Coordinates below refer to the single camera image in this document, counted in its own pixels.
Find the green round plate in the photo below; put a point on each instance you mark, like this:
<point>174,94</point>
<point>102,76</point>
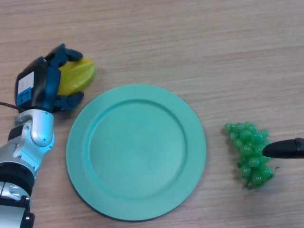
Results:
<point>136,153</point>

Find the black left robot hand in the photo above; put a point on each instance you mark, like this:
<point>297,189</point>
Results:
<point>38,85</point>

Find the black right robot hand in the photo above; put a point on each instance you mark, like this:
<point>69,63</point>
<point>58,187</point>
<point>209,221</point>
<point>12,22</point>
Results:
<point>285,149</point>

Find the yellow starfruit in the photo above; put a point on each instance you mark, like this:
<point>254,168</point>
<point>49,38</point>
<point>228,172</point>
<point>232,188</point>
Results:
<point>77,76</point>

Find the green grape bunch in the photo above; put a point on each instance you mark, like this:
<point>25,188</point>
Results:
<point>247,152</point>

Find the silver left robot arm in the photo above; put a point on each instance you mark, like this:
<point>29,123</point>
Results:
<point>40,128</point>

